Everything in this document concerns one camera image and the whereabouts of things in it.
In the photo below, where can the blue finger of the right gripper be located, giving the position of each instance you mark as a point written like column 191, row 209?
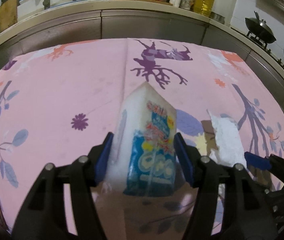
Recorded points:
column 257, row 161

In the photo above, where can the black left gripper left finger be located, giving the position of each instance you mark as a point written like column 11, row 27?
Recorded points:
column 42, row 214

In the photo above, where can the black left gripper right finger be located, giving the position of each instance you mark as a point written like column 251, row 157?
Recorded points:
column 228, row 205

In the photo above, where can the white paper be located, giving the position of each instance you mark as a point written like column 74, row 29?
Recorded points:
column 227, row 139

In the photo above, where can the white tissue pack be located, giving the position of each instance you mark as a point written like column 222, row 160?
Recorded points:
column 142, row 160

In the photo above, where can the pink patterned tablecloth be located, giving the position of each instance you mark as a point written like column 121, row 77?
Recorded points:
column 57, row 103

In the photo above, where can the black gas stove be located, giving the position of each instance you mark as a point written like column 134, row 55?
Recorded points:
column 261, row 44

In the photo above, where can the wok with steel lid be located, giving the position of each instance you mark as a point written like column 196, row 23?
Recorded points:
column 258, row 27

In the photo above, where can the small steel bowl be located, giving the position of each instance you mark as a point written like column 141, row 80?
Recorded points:
column 217, row 17

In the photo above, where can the yellow cooking oil bottle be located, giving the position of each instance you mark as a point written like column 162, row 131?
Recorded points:
column 203, row 7

